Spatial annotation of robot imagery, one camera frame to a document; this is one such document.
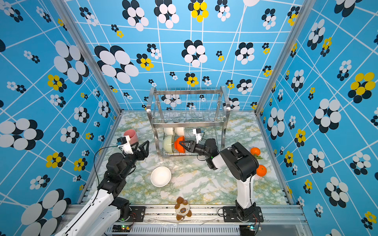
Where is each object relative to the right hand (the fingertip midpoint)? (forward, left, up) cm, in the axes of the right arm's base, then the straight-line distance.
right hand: (182, 143), depth 85 cm
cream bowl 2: (+11, +2, -2) cm, 11 cm away
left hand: (-4, +19, +8) cm, 21 cm away
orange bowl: (0, +3, -2) cm, 4 cm away
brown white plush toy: (-32, -1, -11) cm, 34 cm away
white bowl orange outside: (-15, +12, -11) cm, 23 cm away
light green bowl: (+1, +9, -1) cm, 9 cm away
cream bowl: (+11, +10, -2) cm, 15 cm away
